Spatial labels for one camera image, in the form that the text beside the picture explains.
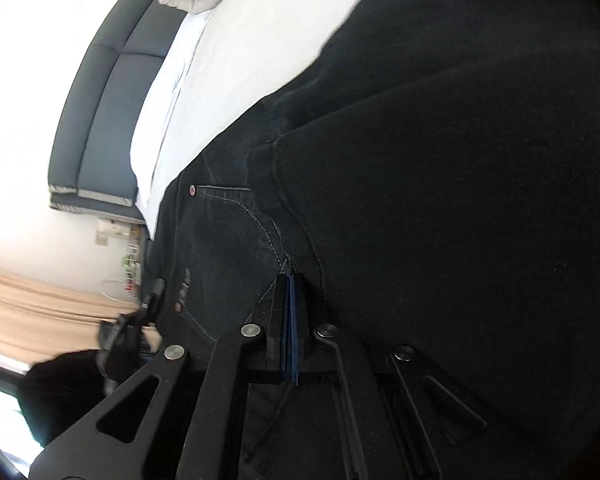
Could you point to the flat white pillow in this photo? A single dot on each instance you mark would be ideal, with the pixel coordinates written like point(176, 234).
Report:
point(170, 110)

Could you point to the beige curtain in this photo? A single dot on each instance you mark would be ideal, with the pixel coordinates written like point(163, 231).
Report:
point(40, 310)

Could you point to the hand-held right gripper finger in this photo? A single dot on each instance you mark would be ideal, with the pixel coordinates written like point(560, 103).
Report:
point(283, 310)
point(295, 320)

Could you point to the black denim pants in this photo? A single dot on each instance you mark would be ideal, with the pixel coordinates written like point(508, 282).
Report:
point(430, 160)

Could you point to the grey padded headboard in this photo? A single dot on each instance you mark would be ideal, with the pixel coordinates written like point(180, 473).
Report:
point(110, 110)

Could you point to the person's left forearm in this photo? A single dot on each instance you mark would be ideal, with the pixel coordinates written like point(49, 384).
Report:
point(60, 395)

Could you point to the bed with white sheet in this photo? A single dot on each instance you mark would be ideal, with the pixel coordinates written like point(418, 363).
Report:
point(280, 35)

